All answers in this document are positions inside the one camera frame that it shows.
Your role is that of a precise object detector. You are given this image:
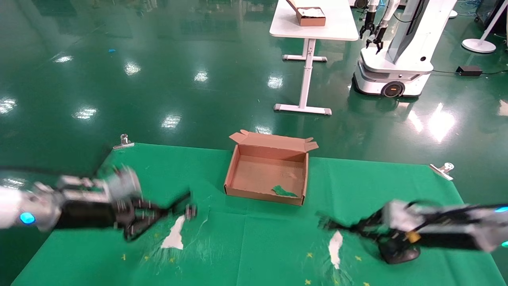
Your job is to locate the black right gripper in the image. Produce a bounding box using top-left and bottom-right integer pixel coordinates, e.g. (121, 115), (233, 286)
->
(317, 213), (422, 265)

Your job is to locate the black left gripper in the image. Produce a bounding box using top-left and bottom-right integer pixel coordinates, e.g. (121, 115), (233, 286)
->
(59, 192), (192, 242)

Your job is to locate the open brown cardboard box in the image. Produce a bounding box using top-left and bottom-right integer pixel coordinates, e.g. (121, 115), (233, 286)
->
(224, 129), (319, 207)

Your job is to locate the brown box with white contents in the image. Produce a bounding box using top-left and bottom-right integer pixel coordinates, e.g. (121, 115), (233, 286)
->
(286, 0), (326, 27)

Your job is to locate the silver metal table clip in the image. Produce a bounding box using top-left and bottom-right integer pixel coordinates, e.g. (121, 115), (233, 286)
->
(113, 133), (135, 150)
(429, 162), (454, 182)

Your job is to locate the green table cloth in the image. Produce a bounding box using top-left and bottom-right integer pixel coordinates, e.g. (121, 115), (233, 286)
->
(11, 142), (506, 286)

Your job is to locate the white wheeled robot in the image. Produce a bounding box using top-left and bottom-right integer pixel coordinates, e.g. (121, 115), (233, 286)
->
(352, 0), (458, 98)

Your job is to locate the white robot black gripper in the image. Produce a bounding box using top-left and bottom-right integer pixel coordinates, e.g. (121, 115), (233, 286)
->
(359, 11), (376, 40)
(366, 19), (388, 55)

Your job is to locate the black power adapter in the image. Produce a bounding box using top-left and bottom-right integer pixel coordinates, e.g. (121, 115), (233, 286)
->
(455, 65), (483, 77)

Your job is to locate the white height-adjustable table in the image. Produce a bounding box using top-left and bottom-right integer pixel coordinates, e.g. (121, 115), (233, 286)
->
(269, 0), (360, 116)

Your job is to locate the white floor stand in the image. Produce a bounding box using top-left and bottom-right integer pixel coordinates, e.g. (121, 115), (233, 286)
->
(461, 0), (508, 54)

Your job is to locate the black cabinet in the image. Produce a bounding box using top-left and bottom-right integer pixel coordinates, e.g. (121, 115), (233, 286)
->
(475, 0), (508, 35)

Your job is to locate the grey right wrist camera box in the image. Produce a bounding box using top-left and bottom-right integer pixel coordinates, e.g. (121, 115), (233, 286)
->
(382, 200), (418, 232)

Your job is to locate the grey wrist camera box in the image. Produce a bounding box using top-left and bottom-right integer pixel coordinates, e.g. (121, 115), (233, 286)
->
(56, 166), (142, 201)
(382, 200), (418, 232)

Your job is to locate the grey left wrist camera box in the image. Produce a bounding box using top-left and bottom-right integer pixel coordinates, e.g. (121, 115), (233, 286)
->
(56, 166), (142, 201)

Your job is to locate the black floor power cable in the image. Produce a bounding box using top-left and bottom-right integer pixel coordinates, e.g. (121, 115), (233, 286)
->
(432, 69), (508, 77)

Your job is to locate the blue floor cable bundle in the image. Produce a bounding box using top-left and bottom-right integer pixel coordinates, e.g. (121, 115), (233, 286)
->
(456, 0), (483, 17)

